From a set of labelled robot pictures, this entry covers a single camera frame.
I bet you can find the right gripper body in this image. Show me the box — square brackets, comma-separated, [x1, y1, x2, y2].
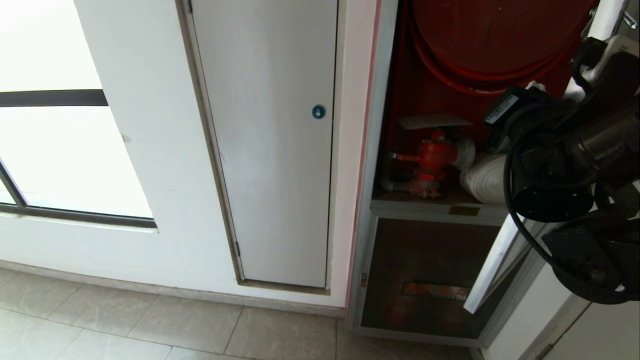
[483, 85, 568, 153]

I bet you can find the inspection card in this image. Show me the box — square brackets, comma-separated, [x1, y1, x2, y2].
[398, 114, 475, 131]

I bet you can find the red hydrant valve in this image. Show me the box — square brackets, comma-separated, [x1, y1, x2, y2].
[389, 128, 462, 199]

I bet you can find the fire hydrant cabinet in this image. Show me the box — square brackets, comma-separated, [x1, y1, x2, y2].
[345, 0, 601, 349]

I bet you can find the white cabinet door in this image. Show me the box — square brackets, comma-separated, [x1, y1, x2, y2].
[463, 0, 640, 360]

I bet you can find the dark glass cabinet panel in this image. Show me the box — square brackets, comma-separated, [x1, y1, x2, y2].
[360, 217, 502, 341]

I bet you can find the white service door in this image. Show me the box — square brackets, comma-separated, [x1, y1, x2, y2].
[191, 0, 339, 289]

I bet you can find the red panel label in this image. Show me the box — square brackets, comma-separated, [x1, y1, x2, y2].
[401, 282, 471, 301]

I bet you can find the window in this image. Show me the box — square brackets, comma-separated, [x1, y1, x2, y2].
[0, 0, 159, 230]

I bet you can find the white rolled fire hose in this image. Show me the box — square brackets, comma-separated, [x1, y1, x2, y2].
[459, 151, 516, 205]

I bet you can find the black cable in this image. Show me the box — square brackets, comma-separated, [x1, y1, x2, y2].
[503, 134, 640, 306]

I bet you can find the red hose reel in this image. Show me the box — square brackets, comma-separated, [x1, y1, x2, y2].
[407, 0, 601, 97]

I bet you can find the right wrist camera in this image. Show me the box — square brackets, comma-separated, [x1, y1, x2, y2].
[571, 35, 640, 101]

